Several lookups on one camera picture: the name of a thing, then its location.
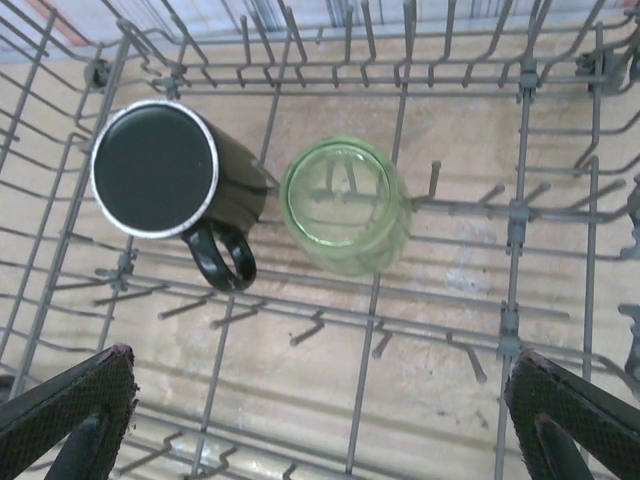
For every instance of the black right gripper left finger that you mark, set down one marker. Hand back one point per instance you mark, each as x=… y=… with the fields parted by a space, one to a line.
x=60 y=425

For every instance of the green translucent cup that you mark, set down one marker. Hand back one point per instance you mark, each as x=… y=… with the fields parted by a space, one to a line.
x=350 y=235

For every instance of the black ceramic mug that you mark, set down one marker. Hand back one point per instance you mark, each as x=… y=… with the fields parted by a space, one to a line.
x=150 y=165

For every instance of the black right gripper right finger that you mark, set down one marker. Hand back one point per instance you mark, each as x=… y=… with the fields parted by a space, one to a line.
x=575 y=430

